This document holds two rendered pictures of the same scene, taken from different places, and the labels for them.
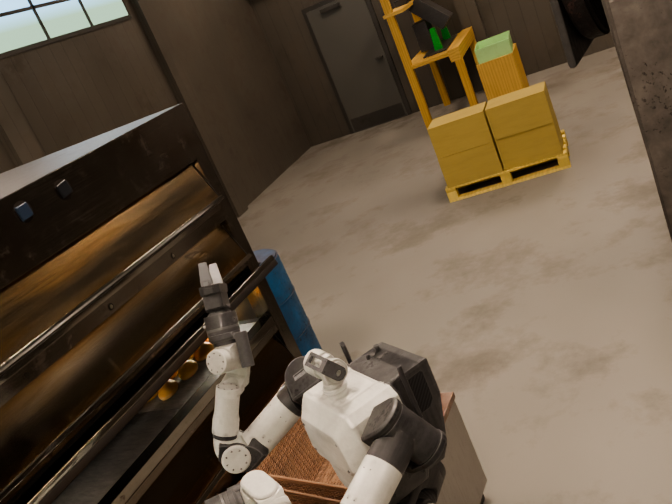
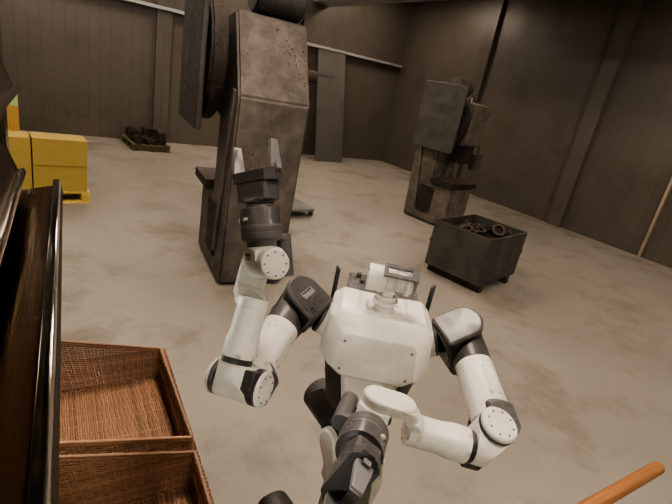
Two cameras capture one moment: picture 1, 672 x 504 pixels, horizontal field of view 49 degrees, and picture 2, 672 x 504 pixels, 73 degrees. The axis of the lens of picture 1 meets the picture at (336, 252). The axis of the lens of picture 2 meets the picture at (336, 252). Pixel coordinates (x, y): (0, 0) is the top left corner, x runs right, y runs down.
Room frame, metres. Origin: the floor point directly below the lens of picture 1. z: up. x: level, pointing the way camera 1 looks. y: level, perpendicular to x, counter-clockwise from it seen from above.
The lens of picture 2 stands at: (1.29, 1.12, 1.89)
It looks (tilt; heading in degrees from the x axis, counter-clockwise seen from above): 20 degrees down; 296
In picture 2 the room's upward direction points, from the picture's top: 11 degrees clockwise
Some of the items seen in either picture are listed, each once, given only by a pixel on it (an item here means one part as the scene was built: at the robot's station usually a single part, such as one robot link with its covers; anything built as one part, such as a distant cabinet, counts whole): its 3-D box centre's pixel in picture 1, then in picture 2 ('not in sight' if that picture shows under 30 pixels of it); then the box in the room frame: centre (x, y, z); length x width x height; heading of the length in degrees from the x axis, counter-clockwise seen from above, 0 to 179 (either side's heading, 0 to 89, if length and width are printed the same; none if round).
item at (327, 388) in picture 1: (326, 370); (387, 283); (1.61, 0.13, 1.46); 0.10 x 0.07 x 0.09; 24
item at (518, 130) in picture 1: (498, 137); (28, 163); (6.99, -1.92, 0.38); 1.24 x 0.88 x 0.77; 62
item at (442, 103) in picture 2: not in sight; (451, 153); (3.20, -6.52, 1.20); 1.28 x 1.08 x 2.40; 153
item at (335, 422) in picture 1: (377, 423); (372, 341); (1.63, 0.08, 1.26); 0.34 x 0.30 x 0.36; 24
